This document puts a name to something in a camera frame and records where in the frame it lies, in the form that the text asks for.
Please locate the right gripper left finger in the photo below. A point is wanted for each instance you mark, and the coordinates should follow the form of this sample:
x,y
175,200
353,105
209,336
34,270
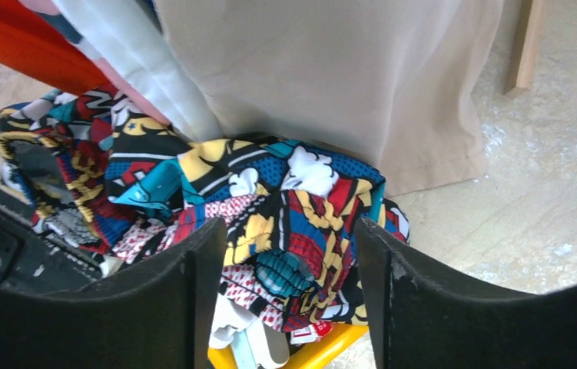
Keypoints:
x,y
155,314

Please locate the orange shorts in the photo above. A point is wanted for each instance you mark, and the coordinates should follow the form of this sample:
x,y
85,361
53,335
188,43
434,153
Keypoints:
x,y
31,46

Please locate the colourful comic print shorts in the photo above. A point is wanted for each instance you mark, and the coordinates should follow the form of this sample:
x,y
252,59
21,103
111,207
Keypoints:
x,y
106,178

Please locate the pink patterned shorts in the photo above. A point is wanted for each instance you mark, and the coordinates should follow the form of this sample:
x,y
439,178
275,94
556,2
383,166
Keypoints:
x,y
49,12

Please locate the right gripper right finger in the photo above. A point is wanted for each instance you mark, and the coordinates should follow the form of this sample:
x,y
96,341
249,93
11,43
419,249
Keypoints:
x,y
424,314

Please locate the white items in bin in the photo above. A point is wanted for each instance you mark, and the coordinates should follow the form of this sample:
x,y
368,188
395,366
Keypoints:
x,y
253,343

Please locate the wooden clothes rack frame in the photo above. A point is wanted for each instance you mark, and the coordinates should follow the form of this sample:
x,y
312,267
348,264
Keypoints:
x,y
525,47

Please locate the beige shorts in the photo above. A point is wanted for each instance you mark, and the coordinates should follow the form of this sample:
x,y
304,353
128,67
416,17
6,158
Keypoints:
x,y
388,82

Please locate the yellow plastic bin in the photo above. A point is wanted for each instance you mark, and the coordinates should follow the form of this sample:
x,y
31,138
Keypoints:
x,y
314,355

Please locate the white shorts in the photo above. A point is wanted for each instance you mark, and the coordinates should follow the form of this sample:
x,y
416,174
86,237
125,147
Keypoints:
x,y
127,35

